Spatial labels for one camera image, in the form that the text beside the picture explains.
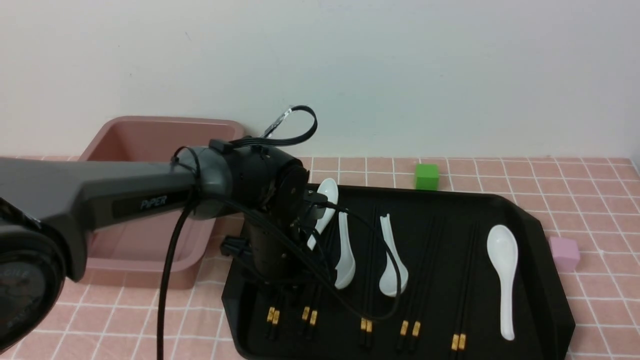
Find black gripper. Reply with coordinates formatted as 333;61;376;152
220;188;330;287

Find black chopstick gold band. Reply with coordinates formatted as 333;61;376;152
363;205;378;351
407;216;444;354
297;285;317;337
448;223;477;360
268;292;284;341
454;223;480;360
396;217;437;353
359;231;372;349
304;285;323;341
265;291;279;339

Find white ceramic spoon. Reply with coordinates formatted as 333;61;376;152
486;224;519;341
378;213;409;297
307;178;339;251
334;212;356;290

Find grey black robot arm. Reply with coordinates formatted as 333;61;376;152
1;137;329;359

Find black plastic tray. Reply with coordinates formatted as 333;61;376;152
222;186;576;360

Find pink rectangular plastic bin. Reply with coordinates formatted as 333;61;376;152
80;116;245;289

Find green cube block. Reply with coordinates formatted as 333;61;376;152
414;163;441;191

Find pink cube block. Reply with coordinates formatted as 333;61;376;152
548;236;581;272

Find pink checkered tablecloth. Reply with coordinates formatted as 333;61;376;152
1;157;639;360

